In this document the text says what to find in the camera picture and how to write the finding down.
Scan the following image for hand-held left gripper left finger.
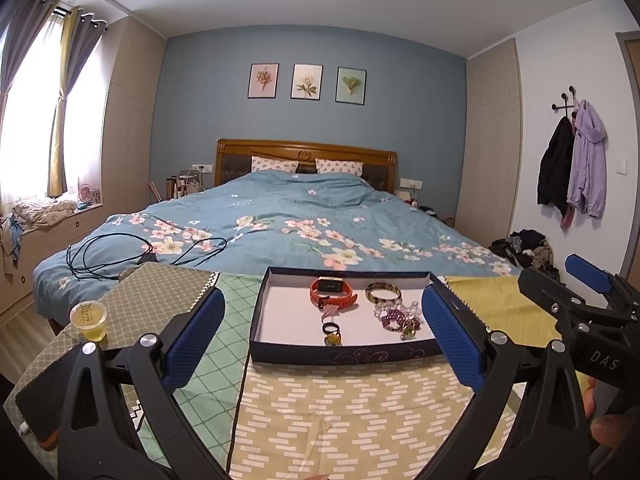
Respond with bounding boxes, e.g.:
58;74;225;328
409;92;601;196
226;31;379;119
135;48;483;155
57;286;227;480

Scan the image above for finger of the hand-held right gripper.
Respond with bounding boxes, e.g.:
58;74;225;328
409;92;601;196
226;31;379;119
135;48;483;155
518;267;608;333
567;254;640;311

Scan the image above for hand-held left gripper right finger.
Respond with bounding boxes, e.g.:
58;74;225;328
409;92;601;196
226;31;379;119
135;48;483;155
421;282;593;480

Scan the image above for clear crystal bracelet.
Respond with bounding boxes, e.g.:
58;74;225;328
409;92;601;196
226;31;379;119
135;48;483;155
372;299;423;328

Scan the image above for purple bead bracelet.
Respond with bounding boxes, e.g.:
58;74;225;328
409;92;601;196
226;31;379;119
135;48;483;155
380;307;408;332

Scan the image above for dark blue shallow box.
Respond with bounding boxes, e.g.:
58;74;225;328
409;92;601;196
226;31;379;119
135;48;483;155
248;266;453;365

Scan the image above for amber bangle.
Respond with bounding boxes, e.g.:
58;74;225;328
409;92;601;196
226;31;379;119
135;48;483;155
365;282;402;304

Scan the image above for orange smartwatch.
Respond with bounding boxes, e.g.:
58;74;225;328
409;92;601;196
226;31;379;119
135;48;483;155
309;276;360;311

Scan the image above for person's right hand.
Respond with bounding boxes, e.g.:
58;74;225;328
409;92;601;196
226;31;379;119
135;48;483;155
584;382;632;453

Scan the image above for pile of dark clothes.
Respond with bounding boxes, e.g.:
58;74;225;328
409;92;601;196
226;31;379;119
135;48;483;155
489;229;561;281

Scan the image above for yellow jelly cup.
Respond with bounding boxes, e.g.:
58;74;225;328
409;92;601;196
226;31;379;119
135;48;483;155
70;301;110;343

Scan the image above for purple jacket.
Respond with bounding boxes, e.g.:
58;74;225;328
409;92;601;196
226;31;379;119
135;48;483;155
560;99;608;231

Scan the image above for black jacket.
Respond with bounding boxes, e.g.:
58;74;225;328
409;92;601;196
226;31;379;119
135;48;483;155
537;116;576;208

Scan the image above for beige wardrobe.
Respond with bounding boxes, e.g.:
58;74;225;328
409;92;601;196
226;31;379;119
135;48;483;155
452;37;523;248

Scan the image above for smartphone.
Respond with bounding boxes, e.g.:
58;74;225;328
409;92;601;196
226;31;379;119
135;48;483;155
14;342;101;453

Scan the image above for cosmetics on nightstand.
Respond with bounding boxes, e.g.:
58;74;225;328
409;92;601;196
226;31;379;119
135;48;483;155
167;165;206;198

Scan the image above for room door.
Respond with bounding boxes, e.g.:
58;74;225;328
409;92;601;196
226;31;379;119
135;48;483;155
615;32;640;281

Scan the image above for black coat hook rack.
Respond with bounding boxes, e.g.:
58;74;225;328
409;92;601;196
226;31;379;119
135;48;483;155
551;86;583;113

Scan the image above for blue floral quilt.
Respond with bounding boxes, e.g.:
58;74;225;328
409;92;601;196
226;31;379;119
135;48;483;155
32;170;523;306

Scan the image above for window bench cabinet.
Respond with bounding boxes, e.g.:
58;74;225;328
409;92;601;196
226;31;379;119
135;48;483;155
0;200;118;321

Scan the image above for small pink fan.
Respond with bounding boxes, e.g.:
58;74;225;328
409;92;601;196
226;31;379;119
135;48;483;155
77;182;101;208

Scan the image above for white patterned pillow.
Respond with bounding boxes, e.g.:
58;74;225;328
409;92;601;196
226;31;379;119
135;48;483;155
315;158;364;177
251;156;299;173

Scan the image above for crumpled beige blanket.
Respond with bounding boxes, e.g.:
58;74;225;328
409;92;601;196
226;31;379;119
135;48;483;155
12;197;78;231

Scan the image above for heap of mixed clothes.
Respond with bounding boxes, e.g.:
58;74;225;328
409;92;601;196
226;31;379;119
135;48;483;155
0;215;26;276

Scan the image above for wooden bed headboard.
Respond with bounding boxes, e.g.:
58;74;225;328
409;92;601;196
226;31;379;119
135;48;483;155
216;138;398;193

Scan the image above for beige cabinet by window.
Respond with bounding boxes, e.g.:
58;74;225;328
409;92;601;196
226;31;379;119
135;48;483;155
100;15;168;221

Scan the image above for framed pink flower picture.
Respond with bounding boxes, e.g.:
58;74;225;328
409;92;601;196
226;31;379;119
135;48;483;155
247;62;281;100

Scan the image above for framed green leaf picture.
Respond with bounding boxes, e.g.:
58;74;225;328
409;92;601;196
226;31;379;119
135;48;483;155
336;66;368;106

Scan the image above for framed cream flower picture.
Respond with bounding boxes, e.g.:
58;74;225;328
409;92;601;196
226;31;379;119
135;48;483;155
291;63;324;100

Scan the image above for grey and yellow curtain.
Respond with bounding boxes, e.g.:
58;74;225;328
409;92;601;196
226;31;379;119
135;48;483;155
47;7;108;198

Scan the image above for black cable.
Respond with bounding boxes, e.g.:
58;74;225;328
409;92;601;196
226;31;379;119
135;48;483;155
65;232;228;278

